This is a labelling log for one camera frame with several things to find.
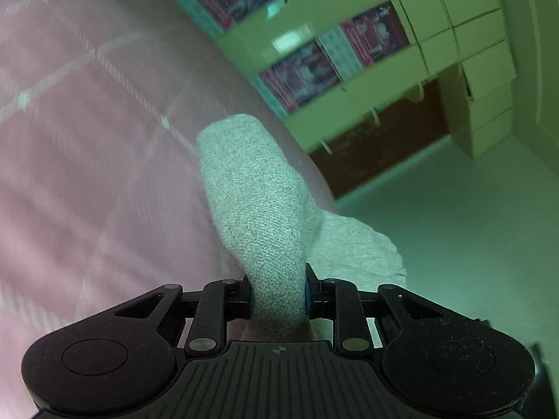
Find grey knit pants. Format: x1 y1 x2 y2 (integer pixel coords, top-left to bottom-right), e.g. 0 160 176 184
197 115 406 341

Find dark wooden door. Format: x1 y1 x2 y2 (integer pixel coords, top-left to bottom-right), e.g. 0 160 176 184
310 80 449 199

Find pink plaid bed sheet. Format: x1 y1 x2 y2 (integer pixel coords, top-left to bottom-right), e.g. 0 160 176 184
1 0 334 418

